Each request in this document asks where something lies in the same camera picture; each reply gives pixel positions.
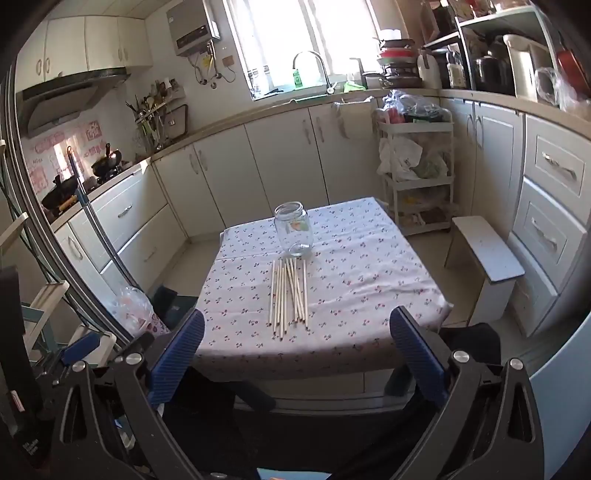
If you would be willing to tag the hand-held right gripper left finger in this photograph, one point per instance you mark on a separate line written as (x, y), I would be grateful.
(178, 350)

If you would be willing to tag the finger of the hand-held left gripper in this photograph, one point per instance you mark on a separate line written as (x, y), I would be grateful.
(81, 347)

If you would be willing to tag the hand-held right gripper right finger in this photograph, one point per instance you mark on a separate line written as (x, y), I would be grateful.
(418, 355)

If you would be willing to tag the bunch of wooden chopsticks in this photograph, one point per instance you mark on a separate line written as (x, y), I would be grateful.
(290, 286)

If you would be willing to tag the clear glass jar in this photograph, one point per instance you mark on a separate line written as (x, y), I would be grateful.
(295, 230)

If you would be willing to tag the floral trash bin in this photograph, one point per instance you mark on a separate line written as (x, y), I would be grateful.
(157, 325)

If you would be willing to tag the dark dustpan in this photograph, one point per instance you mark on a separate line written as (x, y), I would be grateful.
(173, 304)

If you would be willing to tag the clear orange-print plastic bag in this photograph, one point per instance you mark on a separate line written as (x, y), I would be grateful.
(129, 304)

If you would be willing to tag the cherry print tablecloth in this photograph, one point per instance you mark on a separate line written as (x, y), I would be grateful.
(360, 286)

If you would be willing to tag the white wooden stool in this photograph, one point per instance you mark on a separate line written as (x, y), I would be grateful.
(489, 258)

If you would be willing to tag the person's black trousers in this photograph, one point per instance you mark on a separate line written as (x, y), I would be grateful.
(286, 438)

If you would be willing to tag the grey mop pole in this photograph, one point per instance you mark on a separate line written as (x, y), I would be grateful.
(85, 203)

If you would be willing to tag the white stove drawer unit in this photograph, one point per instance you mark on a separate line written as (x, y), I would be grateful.
(124, 207)

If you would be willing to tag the pale green plastic bag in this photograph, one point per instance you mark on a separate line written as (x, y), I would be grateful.
(431, 167)

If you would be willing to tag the white panelled drawer unit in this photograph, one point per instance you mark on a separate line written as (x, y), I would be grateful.
(554, 212)

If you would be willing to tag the white plastic bag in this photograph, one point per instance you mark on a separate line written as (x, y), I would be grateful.
(401, 157)

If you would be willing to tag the white sink base cabinets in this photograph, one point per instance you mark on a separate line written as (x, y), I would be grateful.
(277, 157)

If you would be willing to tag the white two-door base cabinet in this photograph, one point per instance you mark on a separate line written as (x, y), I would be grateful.
(498, 152)

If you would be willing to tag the white rolling cart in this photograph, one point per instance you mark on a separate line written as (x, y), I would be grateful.
(415, 128)

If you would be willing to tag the grey baking tray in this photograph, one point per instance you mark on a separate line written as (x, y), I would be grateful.
(178, 122)

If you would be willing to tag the grey range hood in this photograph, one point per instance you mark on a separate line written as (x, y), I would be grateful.
(60, 101)

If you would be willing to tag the white hanging door bin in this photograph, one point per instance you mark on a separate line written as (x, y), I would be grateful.
(355, 115)

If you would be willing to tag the green dishcloth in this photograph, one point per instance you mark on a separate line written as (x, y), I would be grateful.
(354, 86)

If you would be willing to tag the white plastic jug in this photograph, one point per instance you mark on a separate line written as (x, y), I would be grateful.
(429, 74)

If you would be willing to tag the clear labelled bottle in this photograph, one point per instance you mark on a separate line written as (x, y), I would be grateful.
(457, 74)

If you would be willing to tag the chrome faucet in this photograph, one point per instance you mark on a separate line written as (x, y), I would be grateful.
(328, 81)

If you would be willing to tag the stack of pans and plates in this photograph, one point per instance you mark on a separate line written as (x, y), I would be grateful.
(397, 64)

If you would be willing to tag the black cooking pot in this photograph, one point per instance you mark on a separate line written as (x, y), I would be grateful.
(491, 71)

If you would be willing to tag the black countertop appliance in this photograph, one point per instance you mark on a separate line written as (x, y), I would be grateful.
(443, 60)

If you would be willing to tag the green dish soap bottle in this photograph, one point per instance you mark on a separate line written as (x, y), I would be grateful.
(298, 78)

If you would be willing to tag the white electric kettle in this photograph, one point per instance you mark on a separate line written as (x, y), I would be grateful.
(521, 69)

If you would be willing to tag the white water heater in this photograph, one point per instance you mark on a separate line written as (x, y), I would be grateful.
(191, 25)

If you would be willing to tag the red pan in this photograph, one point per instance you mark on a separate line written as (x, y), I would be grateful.
(568, 64)

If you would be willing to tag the kitchen window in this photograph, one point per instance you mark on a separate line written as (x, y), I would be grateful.
(286, 37)

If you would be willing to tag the metal shelf rack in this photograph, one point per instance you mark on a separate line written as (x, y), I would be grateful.
(503, 16)

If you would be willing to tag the black table frame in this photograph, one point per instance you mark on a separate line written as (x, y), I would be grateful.
(254, 397)

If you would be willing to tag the red paper wall decals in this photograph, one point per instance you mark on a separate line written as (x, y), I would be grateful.
(44, 152)

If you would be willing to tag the wall utensil rack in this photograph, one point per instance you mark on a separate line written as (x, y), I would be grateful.
(152, 110)

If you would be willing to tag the white wall cabinets above hood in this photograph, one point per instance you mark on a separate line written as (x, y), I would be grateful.
(101, 44)

